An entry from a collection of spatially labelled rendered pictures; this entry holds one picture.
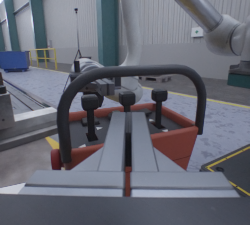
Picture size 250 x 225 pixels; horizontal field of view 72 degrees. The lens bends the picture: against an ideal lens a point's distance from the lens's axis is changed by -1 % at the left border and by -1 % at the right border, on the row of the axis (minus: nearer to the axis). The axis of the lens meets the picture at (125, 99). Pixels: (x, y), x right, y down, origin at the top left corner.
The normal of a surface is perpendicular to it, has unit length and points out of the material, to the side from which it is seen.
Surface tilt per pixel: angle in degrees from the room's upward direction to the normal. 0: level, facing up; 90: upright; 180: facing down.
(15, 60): 90
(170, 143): 97
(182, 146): 97
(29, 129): 90
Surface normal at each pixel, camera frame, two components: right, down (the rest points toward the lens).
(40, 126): 0.69, 0.19
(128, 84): 0.39, 0.18
